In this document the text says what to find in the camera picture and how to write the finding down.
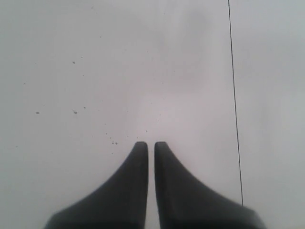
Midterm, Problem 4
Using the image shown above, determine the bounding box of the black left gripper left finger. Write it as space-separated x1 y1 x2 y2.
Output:
45 142 148 229

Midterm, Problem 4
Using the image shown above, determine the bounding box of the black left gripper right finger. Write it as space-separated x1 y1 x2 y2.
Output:
154 142 266 229

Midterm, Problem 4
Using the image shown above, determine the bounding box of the thin black hanging string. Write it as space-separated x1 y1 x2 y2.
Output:
227 0 244 207

